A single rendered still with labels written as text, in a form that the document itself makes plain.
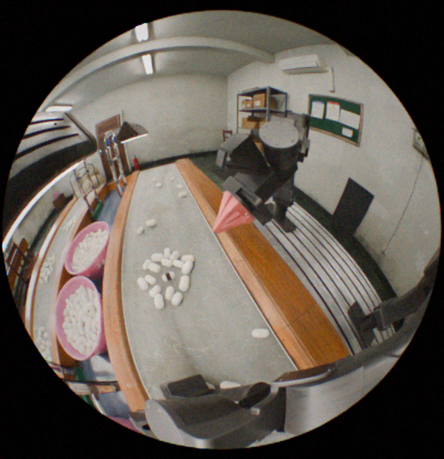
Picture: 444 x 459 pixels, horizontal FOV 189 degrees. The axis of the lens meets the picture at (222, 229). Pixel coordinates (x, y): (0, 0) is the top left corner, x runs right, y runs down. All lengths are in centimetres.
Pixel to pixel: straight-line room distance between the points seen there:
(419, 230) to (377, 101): 147
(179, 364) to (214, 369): 7
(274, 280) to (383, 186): 185
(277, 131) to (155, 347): 43
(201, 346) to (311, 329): 22
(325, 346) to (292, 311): 12
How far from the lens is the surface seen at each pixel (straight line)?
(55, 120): 16
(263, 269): 33
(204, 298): 32
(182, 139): 471
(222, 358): 30
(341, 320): 52
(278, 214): 62
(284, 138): 20
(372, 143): 206
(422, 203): 205
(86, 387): 32
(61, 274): 66
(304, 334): 32
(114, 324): 36
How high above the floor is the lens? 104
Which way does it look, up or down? 43 degrees down
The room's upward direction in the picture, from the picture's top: straight up
